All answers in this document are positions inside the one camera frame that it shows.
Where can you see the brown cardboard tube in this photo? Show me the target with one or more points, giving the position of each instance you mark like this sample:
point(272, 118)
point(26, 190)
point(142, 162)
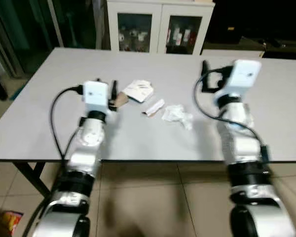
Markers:
point(122, 100)

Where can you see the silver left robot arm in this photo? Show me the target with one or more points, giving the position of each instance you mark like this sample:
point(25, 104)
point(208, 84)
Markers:
point(86, 138)

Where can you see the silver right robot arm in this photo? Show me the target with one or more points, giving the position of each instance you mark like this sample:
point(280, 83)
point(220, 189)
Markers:
point(241, 148)

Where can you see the white paper packet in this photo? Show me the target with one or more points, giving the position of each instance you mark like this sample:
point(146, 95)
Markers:
point(138, 90)

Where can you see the long paper wrapper strip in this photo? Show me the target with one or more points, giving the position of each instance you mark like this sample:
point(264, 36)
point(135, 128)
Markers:
point(154, 107)

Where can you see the crumpled clear plastic wrap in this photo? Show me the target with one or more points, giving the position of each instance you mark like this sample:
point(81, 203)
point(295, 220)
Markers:
point(175, 114)

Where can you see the white glass-door cabinet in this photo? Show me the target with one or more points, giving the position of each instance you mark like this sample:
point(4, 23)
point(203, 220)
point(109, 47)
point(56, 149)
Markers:
point(161, 24)

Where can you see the aluminium sliding glass door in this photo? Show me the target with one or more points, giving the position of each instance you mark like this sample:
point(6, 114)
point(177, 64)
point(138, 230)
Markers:
point(34, 24)

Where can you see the colourful snack bag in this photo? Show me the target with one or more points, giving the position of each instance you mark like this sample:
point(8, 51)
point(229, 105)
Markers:
point(12, 221)

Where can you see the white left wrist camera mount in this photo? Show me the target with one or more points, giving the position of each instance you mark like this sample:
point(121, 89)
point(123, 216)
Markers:
point(96, 94)

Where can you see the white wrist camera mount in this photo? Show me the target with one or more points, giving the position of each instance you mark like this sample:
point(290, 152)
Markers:
point(244, 74)
point(96, 94)

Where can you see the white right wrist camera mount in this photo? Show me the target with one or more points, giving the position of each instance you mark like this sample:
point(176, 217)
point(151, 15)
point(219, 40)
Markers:
point(244, 74)

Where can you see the black metal table frame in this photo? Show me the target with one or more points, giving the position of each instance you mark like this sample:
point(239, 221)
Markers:
point(32, 177)

